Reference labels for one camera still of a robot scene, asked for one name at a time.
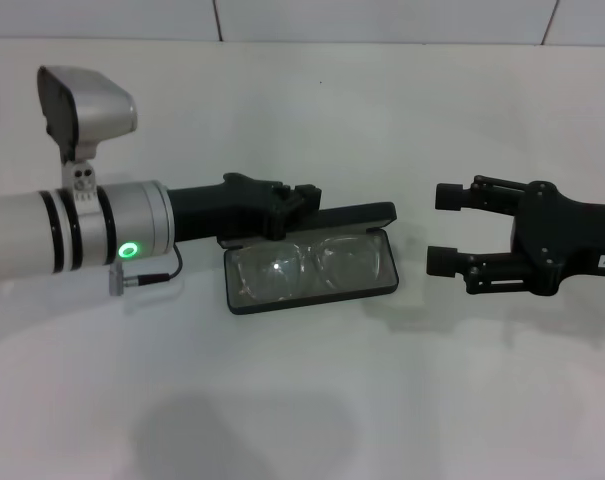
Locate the clear frame glasses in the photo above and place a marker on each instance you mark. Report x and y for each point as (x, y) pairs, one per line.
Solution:
(307, 255)

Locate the black glasses case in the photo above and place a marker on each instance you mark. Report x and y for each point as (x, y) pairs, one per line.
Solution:
(362, 215)

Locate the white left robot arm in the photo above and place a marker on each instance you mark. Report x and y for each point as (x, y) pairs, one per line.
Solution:
(27, 230)

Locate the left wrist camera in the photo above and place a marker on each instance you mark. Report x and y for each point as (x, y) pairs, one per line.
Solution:
(82, 105)

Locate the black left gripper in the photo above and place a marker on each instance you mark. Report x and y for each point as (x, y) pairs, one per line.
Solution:
(217, 210)

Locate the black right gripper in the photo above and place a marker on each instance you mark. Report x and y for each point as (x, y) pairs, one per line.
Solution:
(567, 235)

